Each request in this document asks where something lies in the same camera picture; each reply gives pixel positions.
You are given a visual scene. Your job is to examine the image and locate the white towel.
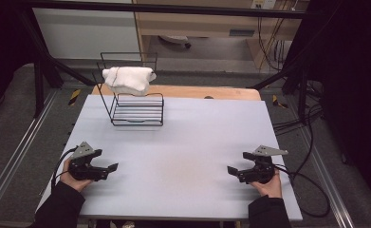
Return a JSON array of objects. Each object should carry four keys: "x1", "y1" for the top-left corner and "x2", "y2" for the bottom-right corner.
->
[{"x1": 102, "y1": 66, "x2": 158, "y2": 97}]

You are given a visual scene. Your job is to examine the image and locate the left hand-held gripper black cable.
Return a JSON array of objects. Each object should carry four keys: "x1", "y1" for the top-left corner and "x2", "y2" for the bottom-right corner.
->
[{"x1": 50, "y1": 145, "x2": 79, "y2": 191}]

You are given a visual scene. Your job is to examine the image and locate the light wooden desk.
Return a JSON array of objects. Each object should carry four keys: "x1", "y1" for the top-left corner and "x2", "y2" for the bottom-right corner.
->
[{"x1": 132, "y1": 0, "x2": 310, "y2": 69}]

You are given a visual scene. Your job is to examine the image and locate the white panel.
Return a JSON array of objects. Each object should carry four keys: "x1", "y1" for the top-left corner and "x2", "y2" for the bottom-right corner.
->
[{"x1": 33, "y1": 8, "x2": 142, "y2": 61}]

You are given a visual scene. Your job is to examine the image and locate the bundle of black floor cables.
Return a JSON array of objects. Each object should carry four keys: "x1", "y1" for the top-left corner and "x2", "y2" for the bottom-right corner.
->
[{"x1": 272, "y1": 104, "x2": 325, "y2": 137}]

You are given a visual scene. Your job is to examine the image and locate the person's right hand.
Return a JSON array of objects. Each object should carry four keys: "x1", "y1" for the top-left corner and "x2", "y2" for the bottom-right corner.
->
[{"x1": 249, "y1": 169, "x2": 283, "y2": 200}]

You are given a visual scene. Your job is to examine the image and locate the aluminium floor rail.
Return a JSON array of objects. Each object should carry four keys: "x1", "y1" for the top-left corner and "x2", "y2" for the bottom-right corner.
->
[
  {"x1": 0, "y1": 89, "x2": 59, "y2": 219},
  {"x1": 296, "y1": 126, "x2": 355, "y2": 228}
]

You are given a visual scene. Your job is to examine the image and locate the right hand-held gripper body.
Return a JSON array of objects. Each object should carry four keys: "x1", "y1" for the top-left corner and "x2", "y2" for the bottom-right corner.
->
[{"x1": 236, "y1": 144, "x2": 289, "y2": 184}]

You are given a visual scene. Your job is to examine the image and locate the hand-held gripper black cable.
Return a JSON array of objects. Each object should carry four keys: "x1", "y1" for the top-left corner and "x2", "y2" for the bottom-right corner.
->
[
  {"x1": 273, "y1": 104, "x2": 331, "y2": 219},
  {"x1": 50, "y1": 145, "x2": 79, "y2": 191}
]

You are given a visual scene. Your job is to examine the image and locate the right hand-held gripper black cable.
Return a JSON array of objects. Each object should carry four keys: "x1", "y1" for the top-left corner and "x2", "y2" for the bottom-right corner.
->
[{"x1": 273, "y1": 104, "x2": 331, "y2": 219}]

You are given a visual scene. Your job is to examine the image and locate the grey chair base with caster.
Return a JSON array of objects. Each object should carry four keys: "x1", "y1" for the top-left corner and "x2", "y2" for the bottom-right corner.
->
[{"x1": 158, "y1": 34, "x2": 193, "y2": 49}]

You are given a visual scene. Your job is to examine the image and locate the black metal frame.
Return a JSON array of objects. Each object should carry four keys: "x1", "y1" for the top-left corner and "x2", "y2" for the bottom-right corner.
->
[{"x1": 15, "y1": 0, "x2": 325, "y2": 126}]

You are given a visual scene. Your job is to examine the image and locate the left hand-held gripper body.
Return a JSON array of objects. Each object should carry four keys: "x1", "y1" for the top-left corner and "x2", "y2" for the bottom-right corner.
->
[{"x1": 67, "y1": 141, "x2": 110, "y2": 182}]

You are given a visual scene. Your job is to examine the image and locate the white wall socket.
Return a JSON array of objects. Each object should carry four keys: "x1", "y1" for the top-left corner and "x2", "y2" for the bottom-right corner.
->
[{"x1": 250, "y1": 0, "x2": 277, "y2": 10}]

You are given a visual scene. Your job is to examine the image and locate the black wire rack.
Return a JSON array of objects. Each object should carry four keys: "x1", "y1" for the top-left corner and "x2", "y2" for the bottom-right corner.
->
[{"x1": 92, "y1": 51, "x2": 165, "y2": 127}]

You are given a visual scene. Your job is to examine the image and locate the hanging black and yellow cables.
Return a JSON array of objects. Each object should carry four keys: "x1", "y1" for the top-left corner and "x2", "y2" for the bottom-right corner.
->
[{"x1": 257, "y1": 0, "x2": 298, "y2": 72}]

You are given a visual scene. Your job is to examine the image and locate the person's left hand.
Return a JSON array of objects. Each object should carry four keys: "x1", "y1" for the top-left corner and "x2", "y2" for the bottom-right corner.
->
[{"x1": 59, "y1": 158, "x2": 93, "y2": 193}]

